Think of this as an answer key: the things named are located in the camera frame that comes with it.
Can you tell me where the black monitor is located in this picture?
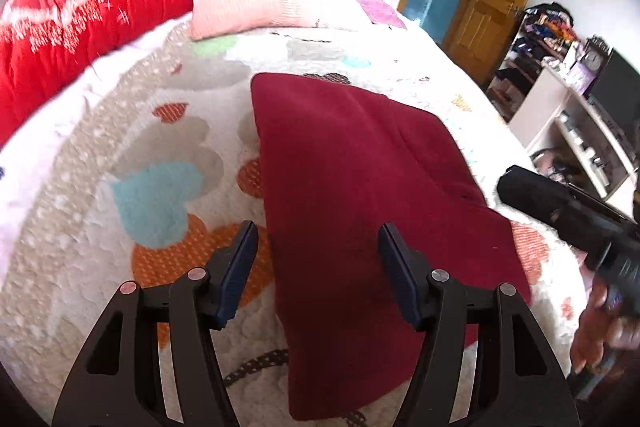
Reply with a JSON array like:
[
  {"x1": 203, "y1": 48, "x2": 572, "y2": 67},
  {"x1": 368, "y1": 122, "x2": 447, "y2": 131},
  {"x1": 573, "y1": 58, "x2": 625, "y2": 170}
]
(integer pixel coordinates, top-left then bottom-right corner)
[{"x1": 590, "y1": 49, "x2": 640, "y2": 142}]

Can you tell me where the dark red garment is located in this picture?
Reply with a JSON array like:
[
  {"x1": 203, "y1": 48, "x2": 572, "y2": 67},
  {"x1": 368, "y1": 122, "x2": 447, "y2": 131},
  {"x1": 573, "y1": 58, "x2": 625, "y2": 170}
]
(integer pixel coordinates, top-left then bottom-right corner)
[{"x1": 249, "y1": 72, "x2": 532, "y2": 423}]

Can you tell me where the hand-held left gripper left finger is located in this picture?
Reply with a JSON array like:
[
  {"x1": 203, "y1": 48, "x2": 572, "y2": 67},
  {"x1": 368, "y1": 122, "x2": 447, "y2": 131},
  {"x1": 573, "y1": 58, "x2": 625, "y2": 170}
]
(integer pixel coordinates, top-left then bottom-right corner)
[{"x1": 51, "y1": 220, "x2": 259, "y2": 427}]

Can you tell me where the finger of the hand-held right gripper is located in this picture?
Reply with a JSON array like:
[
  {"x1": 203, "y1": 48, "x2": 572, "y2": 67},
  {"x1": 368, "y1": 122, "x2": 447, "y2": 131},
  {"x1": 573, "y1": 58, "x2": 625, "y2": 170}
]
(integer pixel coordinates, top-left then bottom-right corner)
[{"x1": 496, "y1": 165, "x2": 571, "y2": 240}]

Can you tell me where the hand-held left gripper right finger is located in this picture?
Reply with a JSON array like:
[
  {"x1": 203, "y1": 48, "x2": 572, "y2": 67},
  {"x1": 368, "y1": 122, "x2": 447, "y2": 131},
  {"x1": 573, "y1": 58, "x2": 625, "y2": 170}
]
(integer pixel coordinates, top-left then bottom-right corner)
[{"x1": 377, "y1": 223, "x2": 581, "y2": 427}]

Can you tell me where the heart print blanket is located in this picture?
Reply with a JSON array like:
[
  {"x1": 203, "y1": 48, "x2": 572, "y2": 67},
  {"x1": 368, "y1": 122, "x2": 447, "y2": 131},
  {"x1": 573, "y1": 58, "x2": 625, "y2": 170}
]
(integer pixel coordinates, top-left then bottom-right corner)
[{"x1": 0, "y1": 0, "x2": 588, "y2": 427}]

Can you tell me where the white shelf unit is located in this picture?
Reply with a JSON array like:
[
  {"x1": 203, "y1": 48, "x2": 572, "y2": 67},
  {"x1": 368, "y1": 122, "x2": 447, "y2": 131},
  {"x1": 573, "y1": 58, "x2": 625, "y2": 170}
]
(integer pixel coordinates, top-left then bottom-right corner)
[{"x1": 507, "y1": 64, "x2": 638, "y2": 218}]

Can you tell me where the pale pink bed sheet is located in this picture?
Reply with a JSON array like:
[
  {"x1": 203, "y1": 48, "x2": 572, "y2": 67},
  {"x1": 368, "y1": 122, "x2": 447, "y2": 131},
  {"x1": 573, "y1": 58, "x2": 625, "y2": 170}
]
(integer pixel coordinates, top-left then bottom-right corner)
[{"x1": 0, "y1": 14, "x2": 193, "y2": 258}]

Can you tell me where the person's right hand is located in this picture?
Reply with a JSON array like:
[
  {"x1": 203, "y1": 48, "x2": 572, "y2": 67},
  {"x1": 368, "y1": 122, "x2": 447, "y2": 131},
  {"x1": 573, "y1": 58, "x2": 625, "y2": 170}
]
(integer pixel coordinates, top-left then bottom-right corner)
[{"x1": 570, "y1": 274, "x2": 635, "y2": 375}]

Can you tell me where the red floral quilt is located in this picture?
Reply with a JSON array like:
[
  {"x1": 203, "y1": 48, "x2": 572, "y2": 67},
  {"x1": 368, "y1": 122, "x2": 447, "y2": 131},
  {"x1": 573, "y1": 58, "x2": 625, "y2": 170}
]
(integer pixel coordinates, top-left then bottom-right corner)
[{"x1": 0, "y1": 0, "x2": 196, "y2": 148}]

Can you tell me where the wooden door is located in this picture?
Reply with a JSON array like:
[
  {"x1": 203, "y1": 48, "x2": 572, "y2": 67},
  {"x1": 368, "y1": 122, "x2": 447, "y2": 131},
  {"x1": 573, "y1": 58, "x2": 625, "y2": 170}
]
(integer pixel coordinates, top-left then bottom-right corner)
[{"x1": 442, "y1": 0, "x2": 549, "y2": 80}]

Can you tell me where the cluttered clothes rack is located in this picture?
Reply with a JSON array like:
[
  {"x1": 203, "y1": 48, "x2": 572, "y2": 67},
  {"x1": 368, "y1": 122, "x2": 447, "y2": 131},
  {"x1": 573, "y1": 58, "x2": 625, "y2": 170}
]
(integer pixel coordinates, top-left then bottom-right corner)
[{"x1": 487, "y1": 2, "x2": 581, "y2": 118}]

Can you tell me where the round clock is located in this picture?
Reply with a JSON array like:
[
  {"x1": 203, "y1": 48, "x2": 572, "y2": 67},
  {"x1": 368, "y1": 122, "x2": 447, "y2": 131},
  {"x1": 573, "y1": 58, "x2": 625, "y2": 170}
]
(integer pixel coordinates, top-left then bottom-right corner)
[{"x1": 582, "y1": 49, "x2": 604, "y2": 74}]

